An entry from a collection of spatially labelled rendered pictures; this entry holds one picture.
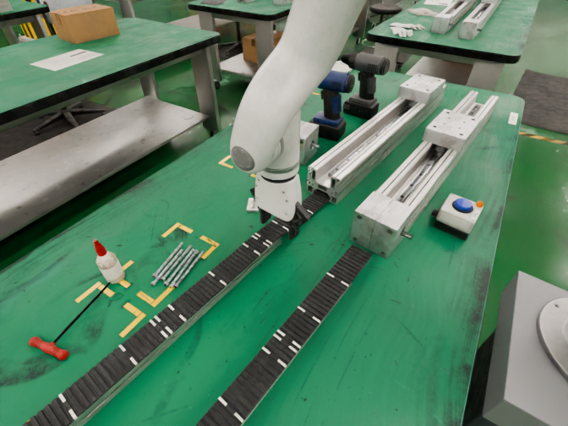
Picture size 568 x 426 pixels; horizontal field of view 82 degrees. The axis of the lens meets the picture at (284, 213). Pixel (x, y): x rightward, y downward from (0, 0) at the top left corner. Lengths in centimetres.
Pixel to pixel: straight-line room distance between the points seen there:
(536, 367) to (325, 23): 58
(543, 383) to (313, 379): 34
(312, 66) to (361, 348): 48
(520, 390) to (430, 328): 17
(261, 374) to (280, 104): 42
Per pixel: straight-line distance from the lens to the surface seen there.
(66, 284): 84
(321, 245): 78
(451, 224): 88
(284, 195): 66
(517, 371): 64
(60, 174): 236
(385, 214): 75
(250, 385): 58
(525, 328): 70
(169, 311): 67
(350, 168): 88
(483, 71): 250
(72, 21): 254
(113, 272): 76
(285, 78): 50
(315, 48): 49
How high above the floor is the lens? 136
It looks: 42 degrees down
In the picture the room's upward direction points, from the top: straight up
